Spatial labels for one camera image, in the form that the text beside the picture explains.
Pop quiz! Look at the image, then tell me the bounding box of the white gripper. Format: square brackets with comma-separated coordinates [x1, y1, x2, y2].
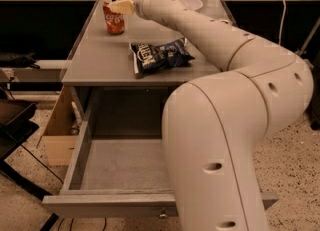
[110, 0, 167, 20]

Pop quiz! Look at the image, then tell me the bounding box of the red coke can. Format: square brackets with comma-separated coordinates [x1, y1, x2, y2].
[103, 0, 125, 35]

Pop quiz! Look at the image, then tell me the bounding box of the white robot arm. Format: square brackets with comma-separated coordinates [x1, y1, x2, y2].
[110, 0, 313, 231]

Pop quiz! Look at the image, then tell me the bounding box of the grey open top drawer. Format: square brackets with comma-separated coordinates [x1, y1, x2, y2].
[41, 86, 279, 219]

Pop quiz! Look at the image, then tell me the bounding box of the metal drawer knob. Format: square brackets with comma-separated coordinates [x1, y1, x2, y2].
[158, 208, 168, 219]

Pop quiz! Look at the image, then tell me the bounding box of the blue chip bag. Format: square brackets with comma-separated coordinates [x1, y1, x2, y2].
[129, 37, 194, 75]

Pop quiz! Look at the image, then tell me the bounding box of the white bowl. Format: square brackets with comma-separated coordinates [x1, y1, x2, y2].
[180, 0, 203, 11]

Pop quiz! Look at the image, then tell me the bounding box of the grey cabinet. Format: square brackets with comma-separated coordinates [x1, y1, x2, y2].
[59, 0, 241, 139]

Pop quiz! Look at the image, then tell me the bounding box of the cardboard box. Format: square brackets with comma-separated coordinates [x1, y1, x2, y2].
[41, 87, 78, 166]

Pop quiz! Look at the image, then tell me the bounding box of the black chair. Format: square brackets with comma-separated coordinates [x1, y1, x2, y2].
[0, 69, 61, 231]

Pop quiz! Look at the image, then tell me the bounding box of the white cable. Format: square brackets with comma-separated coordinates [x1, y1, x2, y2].
[271, 0, 288, 48]

